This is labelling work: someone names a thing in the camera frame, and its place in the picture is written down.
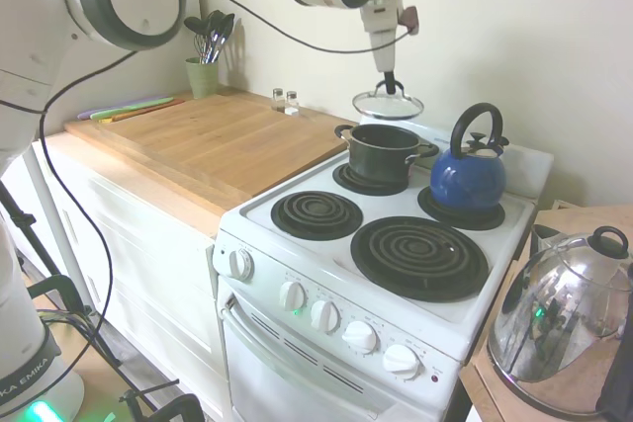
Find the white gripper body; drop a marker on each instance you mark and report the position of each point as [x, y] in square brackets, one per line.
[383, 36]

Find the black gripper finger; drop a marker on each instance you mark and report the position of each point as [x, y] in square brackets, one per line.
[387, 81]
[393, 83]

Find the glass pot lid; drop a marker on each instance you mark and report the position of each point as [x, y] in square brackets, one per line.
[388, 107]

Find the black cooking pot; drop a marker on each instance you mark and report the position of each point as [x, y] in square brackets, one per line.
[378, 155]

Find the glass shaker with silver cap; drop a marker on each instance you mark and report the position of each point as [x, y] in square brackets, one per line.
[292, 103]
[277, 101]

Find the small black coil burner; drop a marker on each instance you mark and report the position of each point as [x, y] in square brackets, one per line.
[489, 219]
[316, 214]
[346, 180]

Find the blue tea kettle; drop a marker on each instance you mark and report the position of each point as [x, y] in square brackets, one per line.
[467, 180]

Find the black kitchen ladle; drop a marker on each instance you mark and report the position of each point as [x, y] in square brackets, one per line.
[225, 24]

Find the large black coil burner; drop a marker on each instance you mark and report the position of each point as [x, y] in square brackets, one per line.
[420, 259]

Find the metal whisk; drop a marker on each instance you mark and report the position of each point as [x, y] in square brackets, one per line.
[200, 46]

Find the large wooden cutting board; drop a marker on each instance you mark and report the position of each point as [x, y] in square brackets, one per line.
[212, 140]

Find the green utensil holder cup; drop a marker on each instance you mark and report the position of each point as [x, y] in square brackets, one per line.
[203, 78]

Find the black kitchen spoon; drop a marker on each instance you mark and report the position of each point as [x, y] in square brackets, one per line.
[193, 24]

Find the white stove knob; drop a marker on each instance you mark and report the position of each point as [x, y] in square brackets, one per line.
[401, 362]
[292, 296]
[241, 264]
[325, 315]
[360, 337]

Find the orange knife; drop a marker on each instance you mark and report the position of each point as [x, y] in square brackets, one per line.
[153, 108]

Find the shiny silver kettle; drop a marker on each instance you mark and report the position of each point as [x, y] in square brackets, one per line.
[554, 323]

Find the white kitchen cabinet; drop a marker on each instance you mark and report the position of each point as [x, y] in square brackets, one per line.
[148, 264]

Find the purple knife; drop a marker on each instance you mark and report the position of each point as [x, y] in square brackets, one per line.
[88, 114]

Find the white electric stove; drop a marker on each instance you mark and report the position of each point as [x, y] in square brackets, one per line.
[306, 372]

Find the black robot stand frame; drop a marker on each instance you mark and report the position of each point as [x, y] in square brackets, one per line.
[64, 288]

